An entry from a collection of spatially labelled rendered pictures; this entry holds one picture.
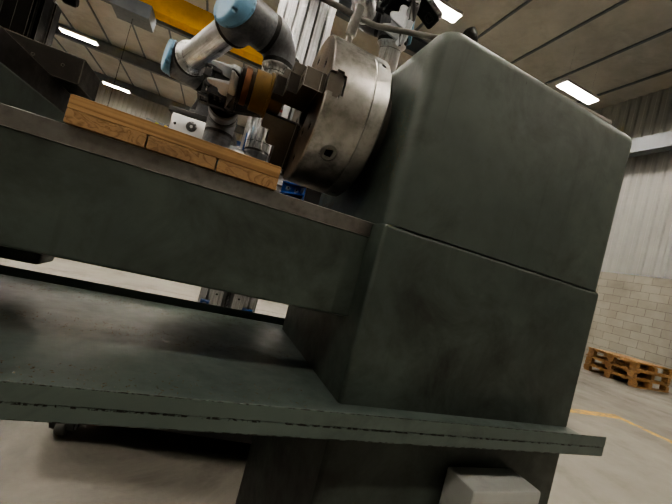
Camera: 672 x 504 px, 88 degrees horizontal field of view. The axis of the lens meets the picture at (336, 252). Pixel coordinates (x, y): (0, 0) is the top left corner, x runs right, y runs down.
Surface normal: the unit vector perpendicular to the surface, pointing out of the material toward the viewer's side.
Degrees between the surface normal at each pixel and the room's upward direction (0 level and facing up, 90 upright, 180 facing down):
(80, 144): 90
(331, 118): 110
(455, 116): 90
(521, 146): 90
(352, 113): 101
